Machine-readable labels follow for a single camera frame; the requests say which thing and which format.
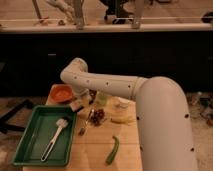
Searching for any whiteboard eraser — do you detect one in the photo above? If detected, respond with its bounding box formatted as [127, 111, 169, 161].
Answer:
[70, 103, 83, 113]

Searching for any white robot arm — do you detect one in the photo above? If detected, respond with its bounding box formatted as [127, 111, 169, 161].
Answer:
[60, 58, 198, 171]

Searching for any purple bowl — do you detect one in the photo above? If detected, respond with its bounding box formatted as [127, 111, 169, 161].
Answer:
[89, 90, 97, 102]

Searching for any orange bowl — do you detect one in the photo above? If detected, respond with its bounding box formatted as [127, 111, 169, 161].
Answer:
[50, 85, 72, 103]

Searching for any green small cup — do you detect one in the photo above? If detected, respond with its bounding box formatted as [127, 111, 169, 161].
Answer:
[96, 92, 109, 106]

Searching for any pine cone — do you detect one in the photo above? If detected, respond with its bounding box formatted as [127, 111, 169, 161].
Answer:
[91, 109, 105, 126]

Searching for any white dish brush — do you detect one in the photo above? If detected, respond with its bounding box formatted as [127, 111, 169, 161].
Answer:
[41, 118, 68, 162]

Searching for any white cup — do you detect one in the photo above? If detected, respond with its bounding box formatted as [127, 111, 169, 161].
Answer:
[117, 97, 130, 108]

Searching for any yellow banana peel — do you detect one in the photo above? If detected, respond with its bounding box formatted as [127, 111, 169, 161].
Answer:
[111, 117, 135, 125]

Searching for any green plastic tray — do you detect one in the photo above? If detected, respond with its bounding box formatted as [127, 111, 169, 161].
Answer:
[13, 105, 77, 167]

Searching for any green chili pepper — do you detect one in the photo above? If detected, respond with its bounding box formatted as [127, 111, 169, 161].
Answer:
[105, 136, 120, 165]

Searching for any black stand leg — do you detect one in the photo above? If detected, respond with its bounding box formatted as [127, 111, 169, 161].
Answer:
[0, 99, 34, 134]

